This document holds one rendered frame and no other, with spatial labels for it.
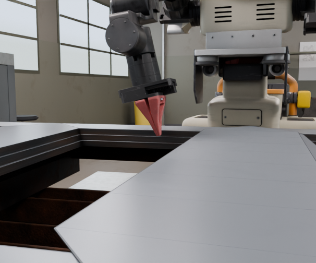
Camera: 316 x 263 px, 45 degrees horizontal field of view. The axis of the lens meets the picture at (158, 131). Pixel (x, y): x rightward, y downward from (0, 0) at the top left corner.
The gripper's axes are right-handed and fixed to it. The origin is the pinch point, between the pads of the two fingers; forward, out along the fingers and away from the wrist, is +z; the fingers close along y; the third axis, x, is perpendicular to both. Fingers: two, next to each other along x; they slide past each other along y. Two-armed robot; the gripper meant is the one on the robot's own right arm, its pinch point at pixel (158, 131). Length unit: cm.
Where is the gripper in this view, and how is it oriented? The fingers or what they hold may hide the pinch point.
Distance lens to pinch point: 73.0
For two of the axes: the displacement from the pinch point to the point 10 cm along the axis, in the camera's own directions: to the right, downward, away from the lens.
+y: 9.5, -2.1, -2.5
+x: 2.3, -0.9, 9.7
